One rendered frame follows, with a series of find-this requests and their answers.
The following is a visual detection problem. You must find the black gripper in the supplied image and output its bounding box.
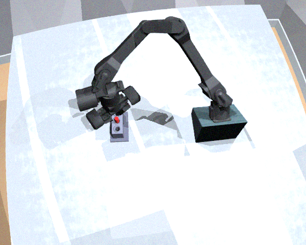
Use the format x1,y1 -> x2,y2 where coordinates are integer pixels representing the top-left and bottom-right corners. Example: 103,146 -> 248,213
86,86 -> 141,130

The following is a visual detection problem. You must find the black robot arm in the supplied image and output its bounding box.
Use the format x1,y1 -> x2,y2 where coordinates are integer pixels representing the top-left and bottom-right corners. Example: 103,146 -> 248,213
75,16 -> 233,123

